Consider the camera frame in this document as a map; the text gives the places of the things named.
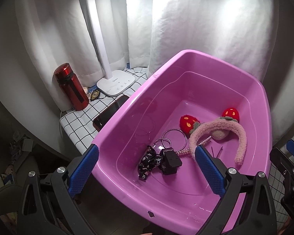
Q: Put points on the black patterned hair bow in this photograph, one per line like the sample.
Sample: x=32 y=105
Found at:
x=148 y=162

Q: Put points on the pink fluffy strawberry headband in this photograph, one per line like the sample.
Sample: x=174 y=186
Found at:
x=229 y=120

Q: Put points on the beige fluffy round pouch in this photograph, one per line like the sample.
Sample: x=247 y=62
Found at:
x=219 y=134

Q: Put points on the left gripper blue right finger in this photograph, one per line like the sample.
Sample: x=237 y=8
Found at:
x=210 y=171

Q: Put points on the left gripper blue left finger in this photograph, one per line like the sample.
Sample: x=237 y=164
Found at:
x=80 y=169

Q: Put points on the white curtain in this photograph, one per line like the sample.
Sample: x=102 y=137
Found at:
x=36 y=36

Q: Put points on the dark red smartphone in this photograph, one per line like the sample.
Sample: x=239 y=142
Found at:
x=105 y=116

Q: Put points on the pink plastic tub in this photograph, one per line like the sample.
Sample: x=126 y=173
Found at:
x=191 y=89

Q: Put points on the white black grid cloth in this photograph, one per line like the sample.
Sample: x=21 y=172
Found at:
x=78 y=125

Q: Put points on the white desk lamp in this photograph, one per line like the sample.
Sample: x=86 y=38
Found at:
x=114 y=82

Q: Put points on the red metal water bottle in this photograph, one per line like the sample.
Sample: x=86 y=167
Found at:
x=71 y=86

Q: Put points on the small silver hoop rings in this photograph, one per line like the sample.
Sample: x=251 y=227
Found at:
x=161 y=143

